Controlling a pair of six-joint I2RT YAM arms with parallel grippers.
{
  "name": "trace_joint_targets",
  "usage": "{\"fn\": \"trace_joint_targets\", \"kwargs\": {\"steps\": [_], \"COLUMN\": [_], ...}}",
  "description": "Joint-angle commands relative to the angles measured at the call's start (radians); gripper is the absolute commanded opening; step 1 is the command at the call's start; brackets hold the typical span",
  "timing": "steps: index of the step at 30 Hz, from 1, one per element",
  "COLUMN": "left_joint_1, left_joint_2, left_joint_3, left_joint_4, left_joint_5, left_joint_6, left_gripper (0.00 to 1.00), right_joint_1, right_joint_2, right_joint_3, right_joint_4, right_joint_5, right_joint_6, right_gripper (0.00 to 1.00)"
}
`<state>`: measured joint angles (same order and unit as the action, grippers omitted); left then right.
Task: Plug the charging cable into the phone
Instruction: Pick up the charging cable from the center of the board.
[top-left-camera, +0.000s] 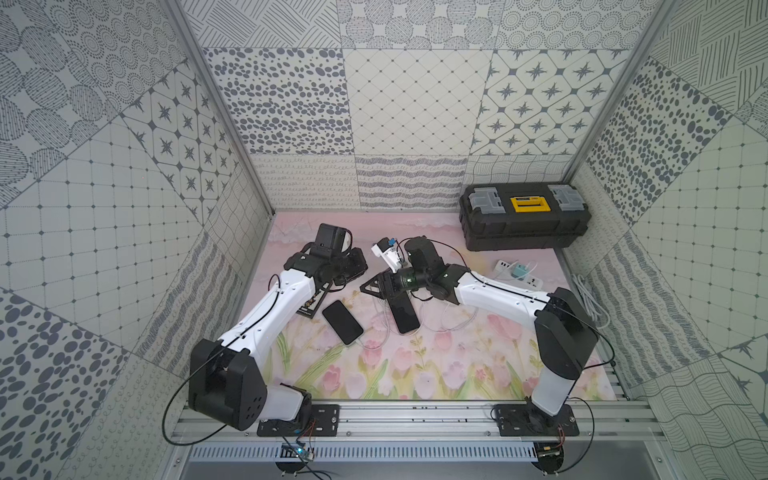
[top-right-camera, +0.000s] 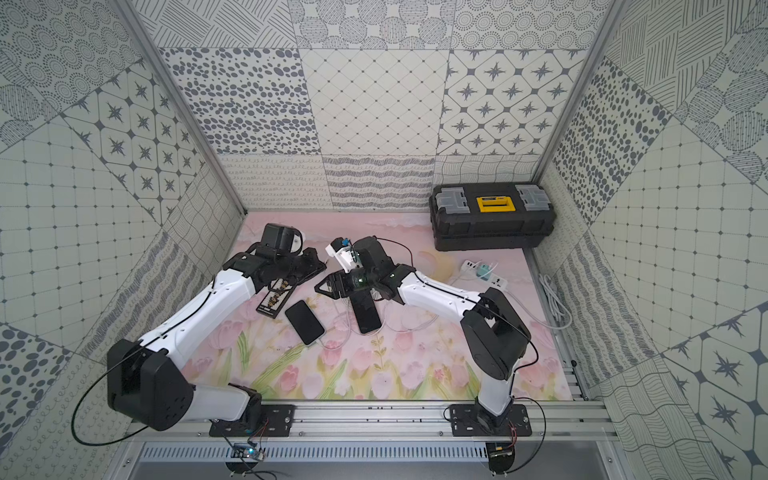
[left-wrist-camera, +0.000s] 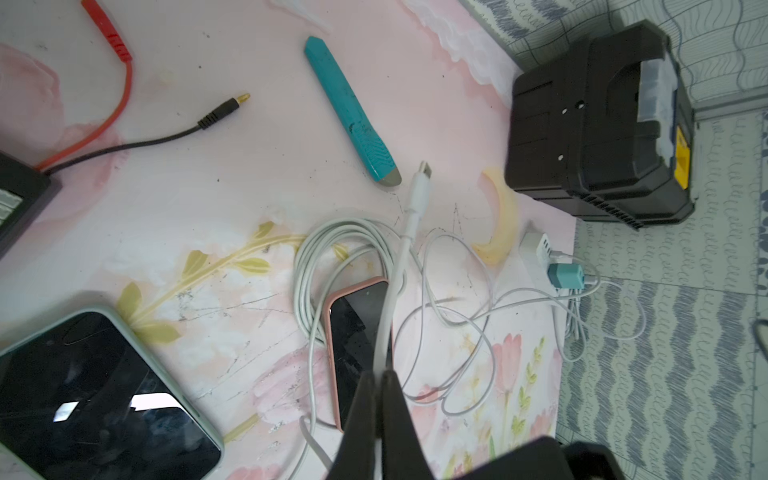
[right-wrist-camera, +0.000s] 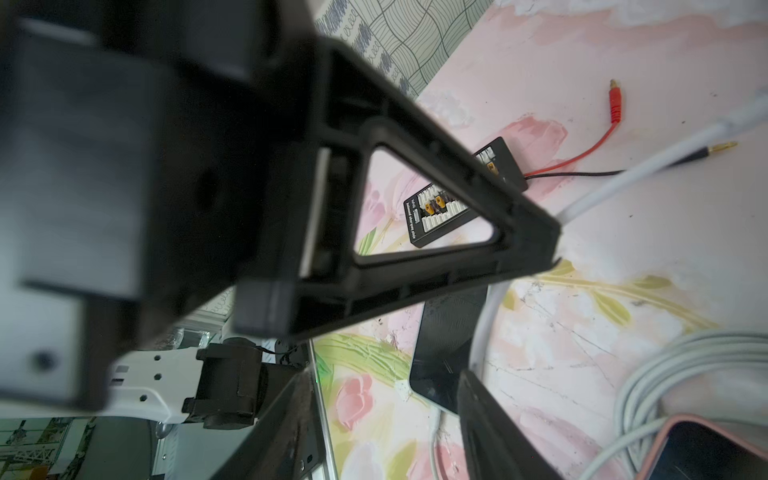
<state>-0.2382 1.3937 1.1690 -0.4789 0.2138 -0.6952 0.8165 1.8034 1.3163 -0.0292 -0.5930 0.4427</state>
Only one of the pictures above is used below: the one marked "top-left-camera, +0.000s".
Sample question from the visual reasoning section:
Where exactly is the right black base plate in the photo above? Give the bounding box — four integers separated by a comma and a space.
491, 402, 580, 437

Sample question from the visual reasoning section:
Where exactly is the pink floral table mat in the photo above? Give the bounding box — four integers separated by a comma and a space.
245, 212, 567, 401

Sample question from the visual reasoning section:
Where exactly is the aluminium mounting rail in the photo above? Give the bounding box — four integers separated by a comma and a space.
171, 399, 667, 444

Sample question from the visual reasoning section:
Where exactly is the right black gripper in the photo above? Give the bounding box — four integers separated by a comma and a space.
359, 265, 429, 299

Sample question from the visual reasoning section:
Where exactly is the white power strip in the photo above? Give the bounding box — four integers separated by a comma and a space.
493, 260, 544, 290

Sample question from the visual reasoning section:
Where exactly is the black toolbox yellow handle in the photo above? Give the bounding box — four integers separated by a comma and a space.
459, 183, 592, 251

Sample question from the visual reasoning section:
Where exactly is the black breakout board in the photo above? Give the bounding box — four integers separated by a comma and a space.
297, 289, 328, 319

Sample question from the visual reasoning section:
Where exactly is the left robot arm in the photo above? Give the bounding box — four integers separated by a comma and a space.
188, 223, 367, 431

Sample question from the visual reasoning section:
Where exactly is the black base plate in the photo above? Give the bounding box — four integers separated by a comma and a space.
491, 402, 580, 437
257, 404, 340, 438

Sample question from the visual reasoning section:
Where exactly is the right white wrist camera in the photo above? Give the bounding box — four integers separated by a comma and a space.
371, 237, 405, 273

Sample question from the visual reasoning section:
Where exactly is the white power strip cord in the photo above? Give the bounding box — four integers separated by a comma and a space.
571, 273, 611, 332

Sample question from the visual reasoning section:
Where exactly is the small circuit board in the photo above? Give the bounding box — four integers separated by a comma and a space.
282, 443, 314, 462

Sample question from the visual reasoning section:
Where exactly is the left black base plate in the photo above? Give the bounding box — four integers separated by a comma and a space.
257, 404, 340, 438

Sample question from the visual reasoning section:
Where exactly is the black smartphone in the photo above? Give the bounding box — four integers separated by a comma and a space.
387, 292, 421, 335
322, 300, 364, 346

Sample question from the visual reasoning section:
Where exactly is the white slotted cable duct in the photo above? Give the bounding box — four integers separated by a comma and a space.
188, 440, 538, 463

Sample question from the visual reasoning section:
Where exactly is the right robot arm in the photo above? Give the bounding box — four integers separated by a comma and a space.
360, 236, 600, 418

